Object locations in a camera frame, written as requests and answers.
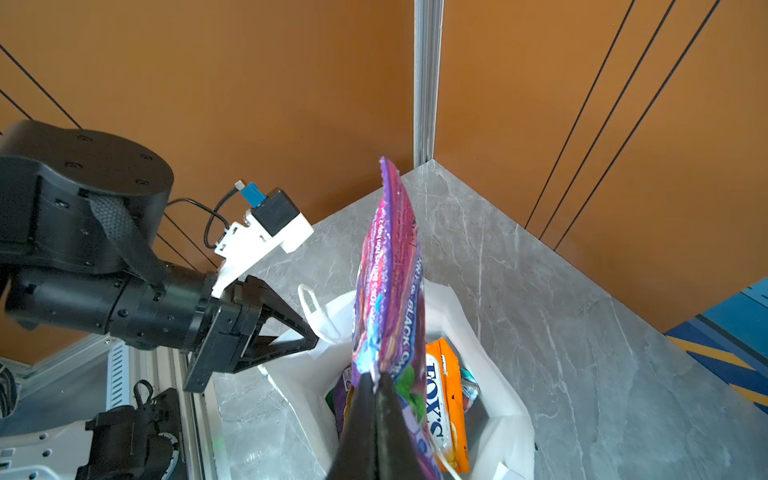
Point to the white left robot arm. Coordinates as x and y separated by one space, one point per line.
80 211

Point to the floral paper gift bag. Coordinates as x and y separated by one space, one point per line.
500 431

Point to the teal Fox's mint candy bag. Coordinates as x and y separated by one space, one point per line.
470 388

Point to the purple Fox's berries candy bag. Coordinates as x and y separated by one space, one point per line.
339 397

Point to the left aluminium corner post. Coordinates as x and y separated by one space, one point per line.
428 29

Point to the aluminium rail frame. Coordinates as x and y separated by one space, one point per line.
100 409

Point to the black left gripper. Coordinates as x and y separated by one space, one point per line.
250 326

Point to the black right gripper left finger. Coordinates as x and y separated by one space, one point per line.
357 456

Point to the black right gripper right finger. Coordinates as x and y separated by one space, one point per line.
395 457

